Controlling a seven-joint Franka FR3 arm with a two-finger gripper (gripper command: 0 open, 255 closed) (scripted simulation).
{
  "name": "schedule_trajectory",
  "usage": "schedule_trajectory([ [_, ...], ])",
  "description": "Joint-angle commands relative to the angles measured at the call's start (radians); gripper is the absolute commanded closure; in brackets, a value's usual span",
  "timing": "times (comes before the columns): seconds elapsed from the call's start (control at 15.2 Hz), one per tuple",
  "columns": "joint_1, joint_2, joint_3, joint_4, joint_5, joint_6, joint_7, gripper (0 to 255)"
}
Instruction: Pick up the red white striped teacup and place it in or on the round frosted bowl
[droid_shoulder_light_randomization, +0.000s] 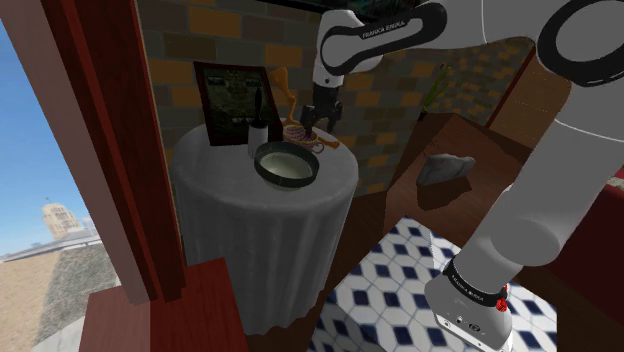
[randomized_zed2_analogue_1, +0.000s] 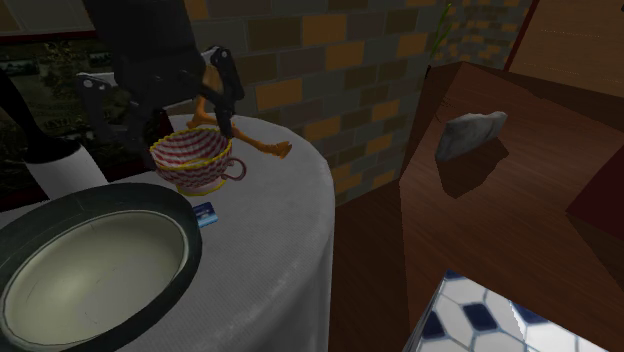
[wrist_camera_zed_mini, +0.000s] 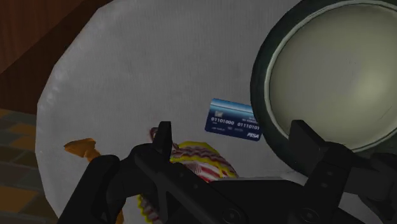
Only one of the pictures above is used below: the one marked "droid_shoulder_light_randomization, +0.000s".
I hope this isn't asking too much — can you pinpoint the pink patterned cup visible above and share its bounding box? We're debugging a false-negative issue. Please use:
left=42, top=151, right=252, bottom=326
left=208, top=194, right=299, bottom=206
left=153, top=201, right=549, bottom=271
left=282, top=123, right=326, bottom=155

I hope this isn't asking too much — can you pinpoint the red sofa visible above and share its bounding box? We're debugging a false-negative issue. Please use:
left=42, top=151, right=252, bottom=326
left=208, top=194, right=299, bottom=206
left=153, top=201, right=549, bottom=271
left=545, top=165, right=624, bottom=324

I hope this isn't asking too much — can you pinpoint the red wooden cabinet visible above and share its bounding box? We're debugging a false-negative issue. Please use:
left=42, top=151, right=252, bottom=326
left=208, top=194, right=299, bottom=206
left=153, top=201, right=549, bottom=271
left=77, top=257, right=251, bottom=352

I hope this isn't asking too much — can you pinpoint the brown wooden table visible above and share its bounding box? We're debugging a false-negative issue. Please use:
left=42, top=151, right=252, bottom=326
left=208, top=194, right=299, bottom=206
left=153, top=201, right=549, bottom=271
left=382, top=112, right=534, bottom=251

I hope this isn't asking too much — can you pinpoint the grey stone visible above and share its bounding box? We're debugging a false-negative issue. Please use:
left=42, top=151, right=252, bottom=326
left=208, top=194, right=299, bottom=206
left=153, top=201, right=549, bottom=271
left=416, top=152, right=477, bottom=188

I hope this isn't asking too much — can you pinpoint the black bowl with pale inside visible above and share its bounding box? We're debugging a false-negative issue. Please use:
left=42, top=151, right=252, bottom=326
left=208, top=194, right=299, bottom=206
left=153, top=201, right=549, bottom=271
left=252, top=140, right=321, bottom=192

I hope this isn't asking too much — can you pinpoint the round table with white cloth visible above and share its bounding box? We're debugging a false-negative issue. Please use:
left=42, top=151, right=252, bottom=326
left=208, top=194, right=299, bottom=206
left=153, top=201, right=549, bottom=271
left=169, top=118, right=360, bottom=338

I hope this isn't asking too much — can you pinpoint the green plant in dark vase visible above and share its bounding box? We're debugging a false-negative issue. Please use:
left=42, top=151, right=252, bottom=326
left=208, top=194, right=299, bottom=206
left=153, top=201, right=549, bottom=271
left=417, top=64, right=454, bottom=124

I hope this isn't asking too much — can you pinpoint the blue white patterned robot stand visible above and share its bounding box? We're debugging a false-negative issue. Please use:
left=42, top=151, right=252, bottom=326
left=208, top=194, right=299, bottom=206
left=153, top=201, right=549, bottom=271
left=305, top=216, right=560, bottom=352

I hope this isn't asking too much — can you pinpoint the red wooden window frame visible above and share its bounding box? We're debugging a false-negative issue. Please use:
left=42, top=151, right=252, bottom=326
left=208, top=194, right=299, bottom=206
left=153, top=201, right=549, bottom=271
left=0, top=0, right=187, bottom=306

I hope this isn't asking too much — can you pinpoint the dark framed picture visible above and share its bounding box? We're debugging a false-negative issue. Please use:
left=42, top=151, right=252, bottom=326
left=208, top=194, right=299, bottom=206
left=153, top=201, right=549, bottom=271
left=192, top=61, right=285, bottom=148

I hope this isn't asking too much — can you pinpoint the brown wooden door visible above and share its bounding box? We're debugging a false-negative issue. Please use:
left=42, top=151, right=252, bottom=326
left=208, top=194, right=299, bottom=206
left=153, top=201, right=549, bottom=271
left=485, top=47, right=573, bottom=149

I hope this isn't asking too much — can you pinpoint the orange figure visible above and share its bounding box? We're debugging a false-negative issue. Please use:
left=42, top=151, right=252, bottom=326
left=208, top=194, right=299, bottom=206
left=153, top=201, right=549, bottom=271
left=268, top=66, right=342, bottom=150

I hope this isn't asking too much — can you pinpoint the white cup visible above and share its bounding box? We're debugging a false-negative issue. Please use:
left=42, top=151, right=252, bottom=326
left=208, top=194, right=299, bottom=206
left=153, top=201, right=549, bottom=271
left=246, top=121, right=271, bottom=160

